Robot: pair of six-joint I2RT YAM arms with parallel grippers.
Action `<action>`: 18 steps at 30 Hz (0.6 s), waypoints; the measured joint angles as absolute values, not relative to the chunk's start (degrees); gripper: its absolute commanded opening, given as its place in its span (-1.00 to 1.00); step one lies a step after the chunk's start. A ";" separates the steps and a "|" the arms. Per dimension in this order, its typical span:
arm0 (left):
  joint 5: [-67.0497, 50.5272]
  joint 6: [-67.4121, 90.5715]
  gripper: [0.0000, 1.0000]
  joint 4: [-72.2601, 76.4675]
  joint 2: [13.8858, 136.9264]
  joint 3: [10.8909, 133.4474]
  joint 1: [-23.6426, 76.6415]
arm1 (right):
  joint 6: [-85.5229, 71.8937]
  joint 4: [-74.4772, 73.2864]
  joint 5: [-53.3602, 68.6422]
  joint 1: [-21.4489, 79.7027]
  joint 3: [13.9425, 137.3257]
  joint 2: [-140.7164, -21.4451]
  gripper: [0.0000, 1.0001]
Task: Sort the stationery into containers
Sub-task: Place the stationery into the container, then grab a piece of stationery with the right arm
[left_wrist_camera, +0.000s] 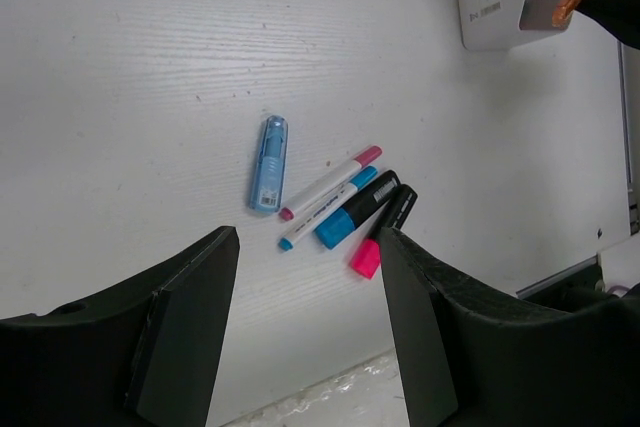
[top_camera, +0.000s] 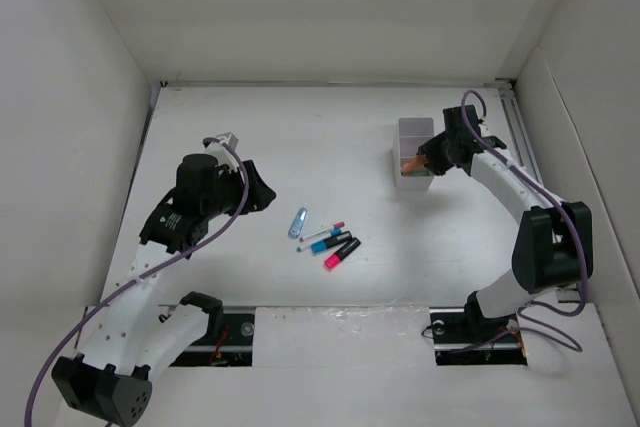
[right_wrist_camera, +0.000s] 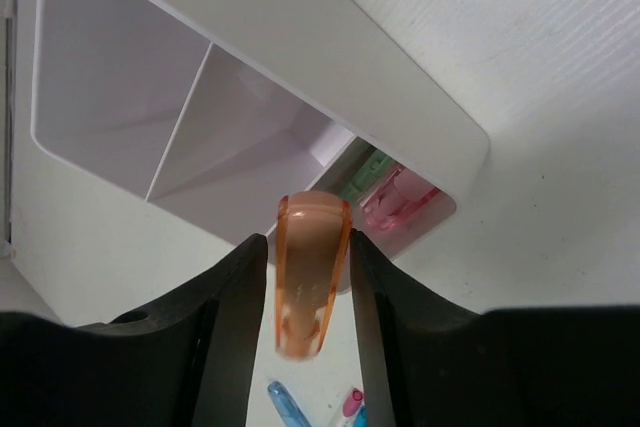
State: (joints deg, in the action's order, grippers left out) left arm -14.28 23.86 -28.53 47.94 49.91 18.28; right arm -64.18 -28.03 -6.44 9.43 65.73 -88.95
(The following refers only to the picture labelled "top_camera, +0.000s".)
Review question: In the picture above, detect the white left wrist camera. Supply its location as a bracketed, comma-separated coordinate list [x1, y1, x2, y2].
[202, 132, 238, 170]

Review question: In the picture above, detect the black highlighter blue cap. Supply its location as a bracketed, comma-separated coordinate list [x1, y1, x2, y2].
[311, 231, 352, 254]

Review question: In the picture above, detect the white three-compartment organizer box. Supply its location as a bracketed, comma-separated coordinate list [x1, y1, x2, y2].
[392, 117, 434, 191]

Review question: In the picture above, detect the black highlighter pink cap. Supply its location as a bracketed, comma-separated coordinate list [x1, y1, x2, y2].
[324, 238, 361, 271]

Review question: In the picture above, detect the green correction tape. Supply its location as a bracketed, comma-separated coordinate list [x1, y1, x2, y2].
[401, 169, 431, 178]

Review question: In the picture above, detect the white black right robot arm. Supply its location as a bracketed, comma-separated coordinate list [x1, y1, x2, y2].
[415, 105, 593, 350]

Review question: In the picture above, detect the white marker blue cap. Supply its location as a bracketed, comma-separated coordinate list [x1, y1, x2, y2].
[296, 229, 342, 252]

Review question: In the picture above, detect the blue correction tape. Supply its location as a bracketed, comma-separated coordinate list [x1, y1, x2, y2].
[288, 207, 308, 239]

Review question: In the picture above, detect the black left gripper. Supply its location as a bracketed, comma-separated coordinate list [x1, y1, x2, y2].
[202, 161, 274, 219]

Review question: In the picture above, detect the orange correction tape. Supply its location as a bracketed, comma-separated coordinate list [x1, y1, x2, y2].
[401, 155, 427, 175]

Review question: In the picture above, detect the white marker pink cap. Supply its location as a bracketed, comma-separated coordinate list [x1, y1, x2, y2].
[299, 222, 345, 243]

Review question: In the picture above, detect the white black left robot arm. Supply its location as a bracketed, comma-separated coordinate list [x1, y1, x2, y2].
[51, 151, 276, 426]

